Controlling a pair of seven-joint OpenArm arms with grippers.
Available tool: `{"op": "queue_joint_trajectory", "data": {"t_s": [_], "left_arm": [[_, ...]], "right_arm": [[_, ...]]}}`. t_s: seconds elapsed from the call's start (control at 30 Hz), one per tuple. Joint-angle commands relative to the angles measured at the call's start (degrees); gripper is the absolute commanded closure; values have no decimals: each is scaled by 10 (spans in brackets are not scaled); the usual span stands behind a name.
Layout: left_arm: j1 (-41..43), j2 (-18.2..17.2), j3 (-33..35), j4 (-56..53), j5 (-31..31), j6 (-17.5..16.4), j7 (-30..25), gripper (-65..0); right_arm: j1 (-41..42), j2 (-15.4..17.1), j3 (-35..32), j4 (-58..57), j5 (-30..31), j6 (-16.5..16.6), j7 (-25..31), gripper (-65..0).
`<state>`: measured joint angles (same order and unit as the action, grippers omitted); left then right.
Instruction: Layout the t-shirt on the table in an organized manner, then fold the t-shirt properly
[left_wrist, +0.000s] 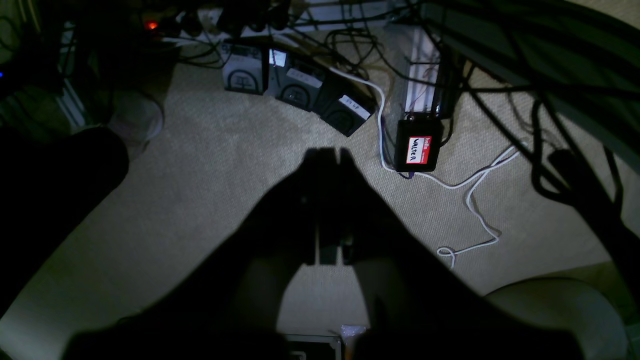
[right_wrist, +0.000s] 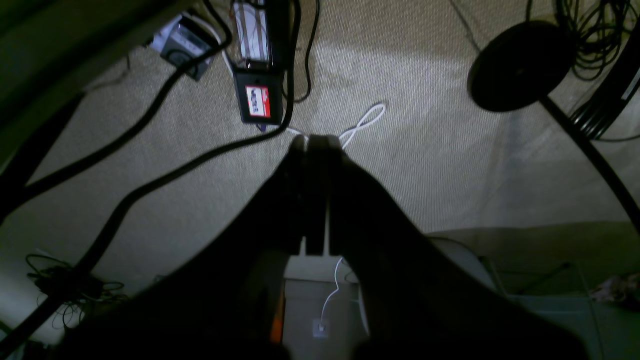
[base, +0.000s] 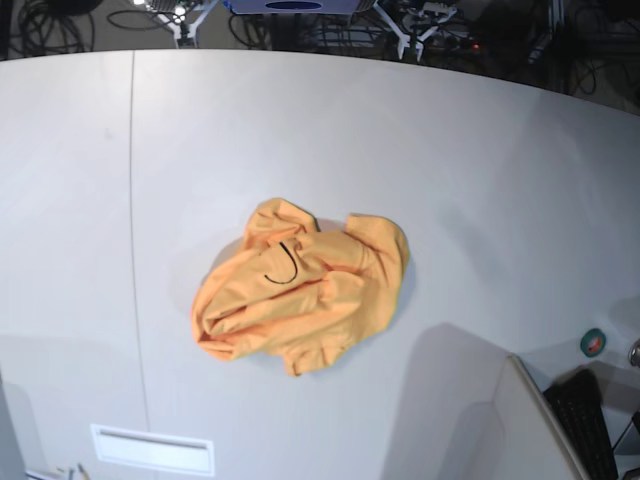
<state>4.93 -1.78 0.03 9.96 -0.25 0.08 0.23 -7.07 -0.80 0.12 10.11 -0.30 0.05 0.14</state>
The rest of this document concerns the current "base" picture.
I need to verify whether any green tape roll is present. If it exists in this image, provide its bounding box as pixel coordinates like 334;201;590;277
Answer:
579;328;607;358

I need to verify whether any blue white device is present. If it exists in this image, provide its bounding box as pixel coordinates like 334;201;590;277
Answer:
223;0;375;15

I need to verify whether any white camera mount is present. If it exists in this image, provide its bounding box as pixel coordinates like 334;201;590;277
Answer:
157;0;219;49
373;1;458;62

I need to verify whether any metal knob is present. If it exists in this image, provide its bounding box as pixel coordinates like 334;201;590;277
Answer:
628;340;640;368

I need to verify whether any orange t-shirt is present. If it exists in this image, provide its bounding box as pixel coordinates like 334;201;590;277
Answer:
191;198;410;376

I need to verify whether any black keyboard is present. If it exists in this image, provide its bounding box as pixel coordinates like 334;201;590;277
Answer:
543;369;618;480

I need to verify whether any grey side panel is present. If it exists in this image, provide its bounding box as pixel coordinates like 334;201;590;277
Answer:
449;353;594;480

